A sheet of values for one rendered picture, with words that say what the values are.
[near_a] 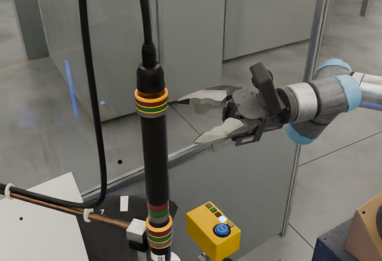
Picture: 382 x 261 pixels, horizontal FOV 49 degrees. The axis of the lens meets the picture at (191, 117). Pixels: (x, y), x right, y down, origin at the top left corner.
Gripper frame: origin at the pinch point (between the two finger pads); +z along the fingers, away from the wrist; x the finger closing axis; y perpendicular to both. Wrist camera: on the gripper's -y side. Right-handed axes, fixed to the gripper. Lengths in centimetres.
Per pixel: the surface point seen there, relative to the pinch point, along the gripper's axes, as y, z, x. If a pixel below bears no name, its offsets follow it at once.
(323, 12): 49, -95, 78
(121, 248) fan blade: 29.9, 14.6, -7.8
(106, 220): 11.2, 17.4, -9.6
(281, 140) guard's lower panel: 109, -81, 55
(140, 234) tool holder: 9.4, 12.8, -14.4
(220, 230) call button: 62, -18, 2
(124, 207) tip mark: 26.6, 12.2, -0.4
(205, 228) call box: 64, -14, 5
